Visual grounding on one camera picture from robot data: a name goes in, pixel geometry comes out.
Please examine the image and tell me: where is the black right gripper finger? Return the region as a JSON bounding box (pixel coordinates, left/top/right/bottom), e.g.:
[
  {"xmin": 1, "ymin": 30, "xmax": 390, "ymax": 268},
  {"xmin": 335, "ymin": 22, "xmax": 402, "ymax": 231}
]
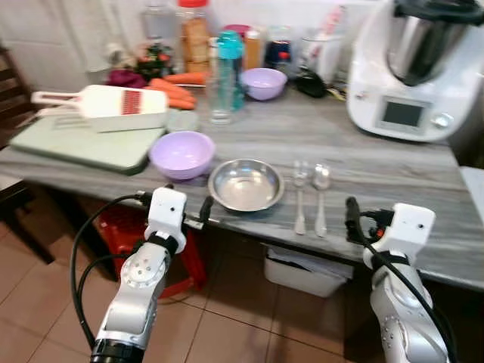
[{"xmin": 345, "ymin": 197, "xmax": 362, "ymax": 244}]

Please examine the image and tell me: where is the large purple plastic bowl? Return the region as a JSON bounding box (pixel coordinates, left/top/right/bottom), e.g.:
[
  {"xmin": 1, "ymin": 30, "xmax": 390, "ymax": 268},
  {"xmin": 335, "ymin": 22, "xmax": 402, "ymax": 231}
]
[{"xmin": 149, "ymin": 131, "xmax": 216, "ymax": 181}]

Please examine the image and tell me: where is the stainless steel bowl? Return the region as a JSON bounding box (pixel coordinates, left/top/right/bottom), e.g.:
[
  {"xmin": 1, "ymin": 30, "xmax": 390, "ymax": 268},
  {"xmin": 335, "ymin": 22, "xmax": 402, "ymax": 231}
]
[{"xmin": 208, "ymin": 158, "xmax": 286, "ymax": 213}]

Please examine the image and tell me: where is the silver metal spoon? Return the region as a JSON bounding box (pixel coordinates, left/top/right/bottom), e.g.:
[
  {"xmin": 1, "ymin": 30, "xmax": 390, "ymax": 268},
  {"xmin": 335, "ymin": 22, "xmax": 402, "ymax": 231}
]
[{"xmin": 312, "ymin": 163, "xmax": 333, "ymax": 238}]

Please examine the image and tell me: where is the silver metal fork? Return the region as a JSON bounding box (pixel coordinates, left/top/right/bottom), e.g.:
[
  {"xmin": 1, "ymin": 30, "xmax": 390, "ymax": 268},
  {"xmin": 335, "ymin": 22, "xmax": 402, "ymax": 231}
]
[{"xmin": 292, "ymin": 160, "xmax": 310, "ymax": 236}]

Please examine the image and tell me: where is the red plastic stool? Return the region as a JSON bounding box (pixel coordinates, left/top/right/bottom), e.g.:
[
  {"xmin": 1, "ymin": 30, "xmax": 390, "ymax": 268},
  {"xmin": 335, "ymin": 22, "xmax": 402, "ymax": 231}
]
[{"xmin": 94, "ymin": 203, "xmax": 207, "ymax": 300}]

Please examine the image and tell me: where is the white plastic bin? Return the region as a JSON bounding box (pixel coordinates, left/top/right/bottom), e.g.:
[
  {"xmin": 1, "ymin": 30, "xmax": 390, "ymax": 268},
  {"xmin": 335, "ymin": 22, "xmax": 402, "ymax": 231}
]
[{"xmin": 263, "ymin": 245, "xmax": 355, "ymax": 299}]

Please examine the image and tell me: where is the orange carrot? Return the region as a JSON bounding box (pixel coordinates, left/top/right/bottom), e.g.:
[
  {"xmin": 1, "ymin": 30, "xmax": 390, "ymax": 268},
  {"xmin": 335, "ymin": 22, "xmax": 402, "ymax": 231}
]
[
  {"xmin": 166, "ymin": 96, "xmax": 197, "ymax": 111},
  {"xmin": 146, "ymin": 78, "xmax": 200, "ymax": 104},
  {"xmin": 162, "ymin": 71, "xmax": 209, "ymax": 85}
]

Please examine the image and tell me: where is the pale green cutting board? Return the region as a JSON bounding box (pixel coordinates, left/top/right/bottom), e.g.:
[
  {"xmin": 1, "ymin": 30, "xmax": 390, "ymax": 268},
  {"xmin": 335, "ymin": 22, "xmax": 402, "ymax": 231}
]
[{"xmin": 9, "ymin": 108, "xmax": 200, "ymax": 175}]

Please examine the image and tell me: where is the white mandoline slicer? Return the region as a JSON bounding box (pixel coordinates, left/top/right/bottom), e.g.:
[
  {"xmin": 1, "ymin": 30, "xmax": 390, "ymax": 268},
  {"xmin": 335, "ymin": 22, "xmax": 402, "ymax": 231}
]
[{"xmin": 31, "ymin": 84, "xmax": 170, "ymax": 135}]

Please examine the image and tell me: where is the white cabinet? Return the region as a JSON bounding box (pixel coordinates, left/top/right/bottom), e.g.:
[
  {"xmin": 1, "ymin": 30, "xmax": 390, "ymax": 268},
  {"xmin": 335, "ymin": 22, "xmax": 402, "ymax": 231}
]
[{"xmin": 458, "ymin": 166, "xmax": 484, "ymax": 222}]

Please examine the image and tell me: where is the dark purple vegetable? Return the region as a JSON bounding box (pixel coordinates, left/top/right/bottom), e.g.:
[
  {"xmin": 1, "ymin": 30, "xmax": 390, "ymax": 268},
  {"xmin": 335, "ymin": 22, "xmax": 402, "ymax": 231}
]
[{"xmin": 105, "ymin": 68, "xmax": 149, "ymax": 89}]

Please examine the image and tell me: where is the clear bottle with teal cap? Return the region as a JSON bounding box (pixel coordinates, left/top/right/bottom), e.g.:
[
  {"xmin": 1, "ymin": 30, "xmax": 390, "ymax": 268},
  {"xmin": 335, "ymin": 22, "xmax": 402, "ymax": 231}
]
[{"xmin": 209, "ymin": 30, "xmax": 246, "ymax": 126}]

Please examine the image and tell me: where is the green leafy vegetable bunch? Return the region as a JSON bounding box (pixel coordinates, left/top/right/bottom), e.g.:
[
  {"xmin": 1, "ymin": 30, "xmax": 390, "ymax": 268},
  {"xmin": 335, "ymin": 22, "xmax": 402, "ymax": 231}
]
[{"xmin": 134, "ymin": 42, "xmax": 177, "ymax": 81}]

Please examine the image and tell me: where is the small purple plastic bowl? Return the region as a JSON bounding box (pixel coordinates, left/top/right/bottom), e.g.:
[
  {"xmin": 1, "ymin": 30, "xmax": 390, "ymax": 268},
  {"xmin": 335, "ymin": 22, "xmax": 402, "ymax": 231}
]
[{"xmin": 240, "ymin": 67, "xmax": 289, "ymax": 102}]

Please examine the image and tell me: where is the black kitchen gadget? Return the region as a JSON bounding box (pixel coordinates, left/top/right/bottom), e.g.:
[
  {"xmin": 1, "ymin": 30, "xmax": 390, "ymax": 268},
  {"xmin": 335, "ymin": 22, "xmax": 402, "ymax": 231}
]
[{"xmin": 293, "ymin": 68, "xmax": 331, "ymax": 100}]

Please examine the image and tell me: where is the white kitchen food processor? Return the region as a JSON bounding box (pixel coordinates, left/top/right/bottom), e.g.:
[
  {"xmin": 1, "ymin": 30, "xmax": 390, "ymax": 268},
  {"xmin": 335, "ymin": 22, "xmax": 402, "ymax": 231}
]
[{"xmin": 346, "ymin": 0, "xmax": 484, "ymax": 144}]

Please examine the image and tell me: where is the tall jar with red lid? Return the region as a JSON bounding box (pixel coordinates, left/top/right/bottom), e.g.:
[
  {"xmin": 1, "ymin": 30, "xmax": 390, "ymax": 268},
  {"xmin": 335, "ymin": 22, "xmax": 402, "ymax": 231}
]
[{"xmin": 175, "ymin": 0, "xmax": 213, "ymax": 75}]

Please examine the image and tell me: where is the dark wooden bench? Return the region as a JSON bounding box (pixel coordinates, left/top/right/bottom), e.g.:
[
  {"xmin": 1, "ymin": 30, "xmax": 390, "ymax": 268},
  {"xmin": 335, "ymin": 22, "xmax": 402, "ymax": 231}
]
[{"xmin": 0, "ymin": 176, "xmax": 55, "ymax": 267}]

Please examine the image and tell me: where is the white utensil container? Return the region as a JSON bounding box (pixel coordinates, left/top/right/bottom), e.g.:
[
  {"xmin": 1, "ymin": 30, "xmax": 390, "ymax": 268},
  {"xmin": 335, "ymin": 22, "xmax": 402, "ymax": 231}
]
[{"xmin": 299, "ymin": 6, "xmax": 349, "ymax": 85}]

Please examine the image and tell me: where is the small orange spice jar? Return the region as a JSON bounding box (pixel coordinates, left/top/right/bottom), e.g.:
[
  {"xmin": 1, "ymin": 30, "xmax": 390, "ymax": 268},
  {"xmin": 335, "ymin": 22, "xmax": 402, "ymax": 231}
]
[{"xmin": 243, "ymin": 26, "xmax": 266, "ymax": 71}]

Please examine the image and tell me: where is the clear plastic bottle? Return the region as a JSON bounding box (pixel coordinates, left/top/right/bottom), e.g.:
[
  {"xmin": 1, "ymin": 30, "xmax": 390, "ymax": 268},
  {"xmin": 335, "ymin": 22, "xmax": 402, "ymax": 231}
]
[{"xmin": 141, "ymin": 0, "xmax": 179, "ymax": 48}]

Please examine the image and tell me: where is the container with pink lid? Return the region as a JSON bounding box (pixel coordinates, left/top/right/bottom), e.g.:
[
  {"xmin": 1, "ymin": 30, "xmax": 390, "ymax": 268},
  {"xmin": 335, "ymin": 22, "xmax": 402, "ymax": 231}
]
[{"xmin": 222, "ymin": 23, "xmax": 255, "ymax": 40}]

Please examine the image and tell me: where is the dark glass jar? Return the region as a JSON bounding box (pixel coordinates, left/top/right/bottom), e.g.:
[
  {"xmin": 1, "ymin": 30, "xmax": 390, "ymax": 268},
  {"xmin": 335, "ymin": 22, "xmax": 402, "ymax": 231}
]
[{"xmin": 265, "ymin": 26, "xmax": 296, "ymax": 77}]

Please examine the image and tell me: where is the dark wooden chair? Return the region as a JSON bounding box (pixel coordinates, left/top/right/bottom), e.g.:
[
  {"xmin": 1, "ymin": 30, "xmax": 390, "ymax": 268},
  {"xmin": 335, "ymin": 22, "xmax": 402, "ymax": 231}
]
[{"xmin": 0, "ymin": 44, "xmax": 36, "ymax": 148}]

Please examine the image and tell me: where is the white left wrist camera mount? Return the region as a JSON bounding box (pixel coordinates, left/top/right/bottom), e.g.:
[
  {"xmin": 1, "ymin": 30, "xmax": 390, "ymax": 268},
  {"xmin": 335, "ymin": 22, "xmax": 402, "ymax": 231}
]
[{"xmin": 144, "ymin": 187, "xmax": 188, "ymax": 255}]

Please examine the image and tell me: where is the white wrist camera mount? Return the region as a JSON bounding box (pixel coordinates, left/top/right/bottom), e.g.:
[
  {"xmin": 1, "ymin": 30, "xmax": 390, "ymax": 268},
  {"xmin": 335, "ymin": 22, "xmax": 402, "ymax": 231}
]
[
  {"xmin": 144, "ymin": 187, "xmax": 188, "ymax": 255},
  {"xmin": 375, "ymin": 203, "xmax": 437, "ymax": 266}
]

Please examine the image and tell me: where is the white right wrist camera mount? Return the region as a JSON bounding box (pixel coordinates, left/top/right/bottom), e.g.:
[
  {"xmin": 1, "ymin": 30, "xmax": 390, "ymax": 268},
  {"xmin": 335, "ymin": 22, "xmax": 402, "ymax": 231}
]
[{"xmin": 375, "ymin": 203, "xmax": 437, "ymax": 266}]

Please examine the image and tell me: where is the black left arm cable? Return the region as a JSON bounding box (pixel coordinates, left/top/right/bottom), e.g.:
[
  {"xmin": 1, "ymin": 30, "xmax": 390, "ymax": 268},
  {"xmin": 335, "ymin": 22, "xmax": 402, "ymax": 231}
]
[{"xmin": 70, "ymin": 192, "xmax": 150, "ymax": 350}]

